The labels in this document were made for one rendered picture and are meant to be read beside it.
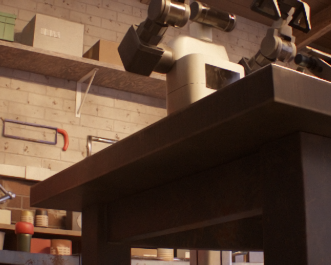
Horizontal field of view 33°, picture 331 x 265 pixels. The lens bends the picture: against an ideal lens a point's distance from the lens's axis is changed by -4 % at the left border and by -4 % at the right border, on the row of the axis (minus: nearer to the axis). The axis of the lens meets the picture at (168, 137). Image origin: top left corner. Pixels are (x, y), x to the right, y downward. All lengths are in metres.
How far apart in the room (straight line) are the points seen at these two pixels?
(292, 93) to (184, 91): 1.11
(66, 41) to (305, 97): 2.64
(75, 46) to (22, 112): 0.48
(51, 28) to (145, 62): 1.54
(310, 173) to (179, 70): 1.11
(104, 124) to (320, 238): 2.81
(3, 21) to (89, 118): 0.81
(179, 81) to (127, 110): 1.80
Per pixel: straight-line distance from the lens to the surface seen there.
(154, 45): 1.73
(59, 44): 3.20
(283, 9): 1.35
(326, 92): 0.69
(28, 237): 2.55
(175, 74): 1.79
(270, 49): 1.91
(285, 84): 0.63
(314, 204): 0.71
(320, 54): 1.01
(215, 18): 1.88
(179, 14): 1.67
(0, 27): 3.06
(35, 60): 3.18
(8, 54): 3.13
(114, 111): 3.50
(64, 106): 3.36
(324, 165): 0.74
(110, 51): 3.29
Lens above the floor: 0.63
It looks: 17 degrees up
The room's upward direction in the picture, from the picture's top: 1 degrees counter-clockwise
